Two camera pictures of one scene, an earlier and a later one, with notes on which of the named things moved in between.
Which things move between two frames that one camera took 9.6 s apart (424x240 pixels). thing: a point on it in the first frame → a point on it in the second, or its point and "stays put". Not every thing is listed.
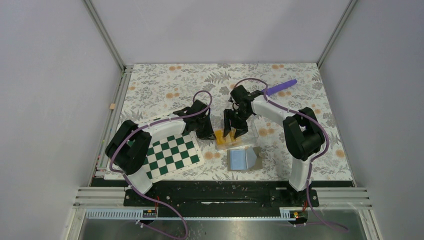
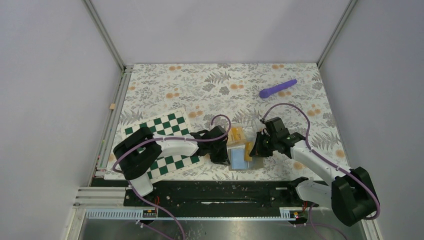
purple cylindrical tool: [273, 89] stays put
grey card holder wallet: [241, 160] stays put
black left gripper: [209, 134] → [223, 158]
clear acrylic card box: [247, 137] stays put
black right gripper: [228, 114] → [258, 150]
